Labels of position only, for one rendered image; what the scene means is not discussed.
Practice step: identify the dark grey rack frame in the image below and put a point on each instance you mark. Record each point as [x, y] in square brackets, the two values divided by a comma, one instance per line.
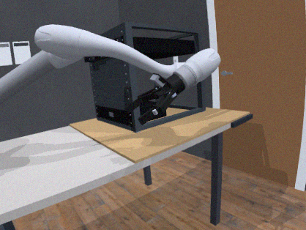
[111, 101]

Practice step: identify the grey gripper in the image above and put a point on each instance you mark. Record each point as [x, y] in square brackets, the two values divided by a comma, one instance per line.
[175, 86]

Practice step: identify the light wooden board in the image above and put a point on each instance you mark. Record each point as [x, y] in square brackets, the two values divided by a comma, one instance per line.
[137, 147]

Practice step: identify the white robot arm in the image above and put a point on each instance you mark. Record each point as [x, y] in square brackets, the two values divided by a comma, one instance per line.
[67, 41]

